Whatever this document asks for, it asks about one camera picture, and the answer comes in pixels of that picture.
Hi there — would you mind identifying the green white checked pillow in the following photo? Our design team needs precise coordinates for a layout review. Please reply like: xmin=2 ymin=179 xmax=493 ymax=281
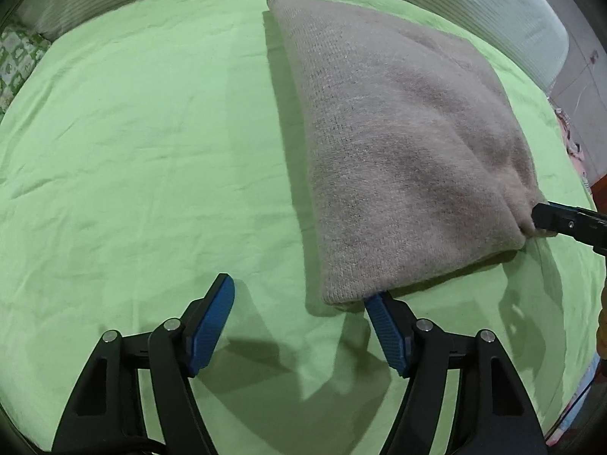
xmin=0 ymin=23 xmax=53 ymax=115

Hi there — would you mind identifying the green bed sheet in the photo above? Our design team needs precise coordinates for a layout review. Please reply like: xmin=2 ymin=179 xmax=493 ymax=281
xmin=0 ymin=0 xmax=604 ymax=455

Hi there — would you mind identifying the beige knit sweater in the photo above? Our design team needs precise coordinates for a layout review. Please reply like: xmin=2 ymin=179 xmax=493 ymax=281
xmin=264 ymin=0 xmax=559 ymax=314

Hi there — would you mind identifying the black cable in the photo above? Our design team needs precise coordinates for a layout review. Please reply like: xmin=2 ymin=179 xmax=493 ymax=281
xmin=544 ymin=373 xmax=599 ymax=442

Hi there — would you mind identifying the person's right forearm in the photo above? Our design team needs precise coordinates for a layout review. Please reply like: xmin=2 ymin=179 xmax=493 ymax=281
xmin=596 ymin=306 xmax=607 ymax=358

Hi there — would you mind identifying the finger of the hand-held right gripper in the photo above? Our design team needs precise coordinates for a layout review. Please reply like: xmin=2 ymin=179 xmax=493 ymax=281
xmin=530 ymin=201 xmax=607 ymax=257

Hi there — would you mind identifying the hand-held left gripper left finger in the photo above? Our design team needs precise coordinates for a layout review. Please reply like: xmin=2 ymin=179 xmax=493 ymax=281
xmin=50 ymin=272 xmax=236 ymax=455

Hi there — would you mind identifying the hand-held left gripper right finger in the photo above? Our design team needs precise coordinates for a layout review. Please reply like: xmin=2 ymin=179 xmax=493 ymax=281
xmin=364 ymin=290 xmax=549 ymax=455

